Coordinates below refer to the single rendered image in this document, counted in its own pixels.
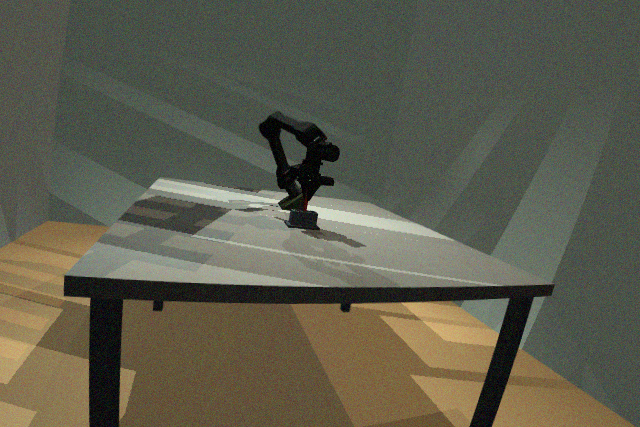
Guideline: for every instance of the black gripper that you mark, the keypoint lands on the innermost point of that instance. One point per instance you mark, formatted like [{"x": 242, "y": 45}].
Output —
[{"x": 316, "y": 179}]

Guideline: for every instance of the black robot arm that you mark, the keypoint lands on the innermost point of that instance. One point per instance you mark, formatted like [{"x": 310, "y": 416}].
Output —
[{"x": 305, "y": 132}]

